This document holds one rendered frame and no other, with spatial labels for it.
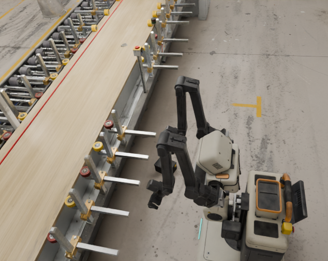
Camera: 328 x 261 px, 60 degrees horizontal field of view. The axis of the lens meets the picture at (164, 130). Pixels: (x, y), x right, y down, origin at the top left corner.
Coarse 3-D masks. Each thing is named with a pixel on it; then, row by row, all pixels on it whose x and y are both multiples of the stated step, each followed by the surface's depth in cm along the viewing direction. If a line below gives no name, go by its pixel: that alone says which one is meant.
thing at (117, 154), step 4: (100, 152) 233; (104, 152) 232; (116, 152) 231; (120, 152) 230; (116, 156) 231; (120, 156) 230; (124, 156) 229; (128, 156) 228; (132, 156) 226; (136, 156) 226; (140, 156) 225; (144, 156) 225; (148, 156) 226
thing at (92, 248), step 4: (68, 240) 185; (60, 244) 185; (80, 244) 182; (84, 244) 182; (88, 244) 181; (80, 248) 182; (84, 248) 180; (88, 248) 180; (92, 248) 180; (96, 248) 179; (100, 248) 179; (104, 248) 179; (100, 252) 179; (104, 252) 177; (108, 252) 177; (112, 252) 176; (116, 252) 176
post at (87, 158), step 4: (88, 156) 189; (84, 160) 190; (88, 160) 189; (92, 160) 194; (88, 164) 193; (92, 164) 194; (88, 168) 197; (92, 168) 196; (96, 168) 201; (92, 172) 200; (96, 172) 202; (96, 176) 202; (96, 180) 207; (100, 180) 210; (100, 188) 215; (104, 188) 217; (104, 192) 218
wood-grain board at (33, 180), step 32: (128, 0) 425; (160, 0) 413; (96, 32) 364; (128, 32) 355; (96, 64) 312; (128, 64) 305; (64, 96) 278; (96, 96) 273; (32, 128) 251; (64, 128) 246; (96, 128) 242; (0, 160) 229; (32, 160) 225; (64, 160) 222; (0, 192) 207; (32, 192) 204; (64, 192) 201; (0, 224) 189; (32, 224) 186; (0, 256) 174; (32, 256) 172
